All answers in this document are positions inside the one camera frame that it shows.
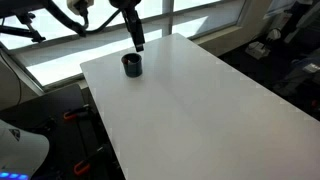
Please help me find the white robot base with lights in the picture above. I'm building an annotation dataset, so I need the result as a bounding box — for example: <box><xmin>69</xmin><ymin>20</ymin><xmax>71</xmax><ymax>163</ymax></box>
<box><xmin>0</xmin><ymin>120</ymin><xmax>50</xmax><ymax>180</ymax></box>

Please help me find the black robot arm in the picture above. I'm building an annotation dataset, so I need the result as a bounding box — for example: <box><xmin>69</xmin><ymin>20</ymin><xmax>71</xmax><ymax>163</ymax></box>
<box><xmin>109</xmin><ymin>0</ymin><xmax>145</xmax><ymax>52</ymax></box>

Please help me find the dark blue ceramic mug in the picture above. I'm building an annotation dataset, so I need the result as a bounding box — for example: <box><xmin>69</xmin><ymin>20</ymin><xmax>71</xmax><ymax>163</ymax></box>
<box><xmin>121</xmin><ymin>53</ymin><xmax>142</xmax><ymax>78</ymax></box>

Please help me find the white device on floor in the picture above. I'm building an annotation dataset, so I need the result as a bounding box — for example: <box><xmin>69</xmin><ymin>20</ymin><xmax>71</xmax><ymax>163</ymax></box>
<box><xmin>245</xmin><ymin>41</ymin><xmax>270</xmax><ymax>60</ymax></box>

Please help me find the black office chair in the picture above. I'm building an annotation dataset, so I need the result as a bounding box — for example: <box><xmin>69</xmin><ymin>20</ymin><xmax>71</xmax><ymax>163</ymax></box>
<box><xmin>273</xmin><ymin>55</ymin><xmax>320</xmax><ymax>96</ymax></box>

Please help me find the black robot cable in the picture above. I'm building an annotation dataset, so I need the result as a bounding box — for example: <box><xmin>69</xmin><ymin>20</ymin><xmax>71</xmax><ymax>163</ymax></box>
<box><xmin>43</xmin><ymin>0</ymin><xmax>122</xmax><ymax>38</ymax></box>

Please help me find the orange-handled clamp far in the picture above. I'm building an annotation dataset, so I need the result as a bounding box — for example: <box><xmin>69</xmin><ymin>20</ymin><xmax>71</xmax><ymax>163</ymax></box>
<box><xmin>63</xmin><ymin>105</ymin><xmax>91</xmax><ymax>121</ymax></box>

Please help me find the orange-handled clamp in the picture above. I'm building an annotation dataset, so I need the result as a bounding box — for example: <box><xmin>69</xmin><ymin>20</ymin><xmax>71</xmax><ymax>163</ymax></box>
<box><xmin>73</xmin><ymin>147</ymin><xmax>105</xmax><ymax>176</ymax></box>
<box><xmin>63</xmin><ymin>105</ymin><xmax>91</xmax><ymax>121</ymax></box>

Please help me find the black camera tripod mount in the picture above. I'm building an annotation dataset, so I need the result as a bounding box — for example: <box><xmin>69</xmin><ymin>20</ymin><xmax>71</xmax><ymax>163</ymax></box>
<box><xmin>0</xmin><ymin>0</ymin><xmax>45</xmax><ymax>43</ymax></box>

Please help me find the orange-handled clamp near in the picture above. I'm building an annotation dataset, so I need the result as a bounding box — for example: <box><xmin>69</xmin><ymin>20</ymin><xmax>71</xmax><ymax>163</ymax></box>
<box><xmin>73</xmin><ymin>147</ymin><xmax>105</xmax><ymax>176</ymax></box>

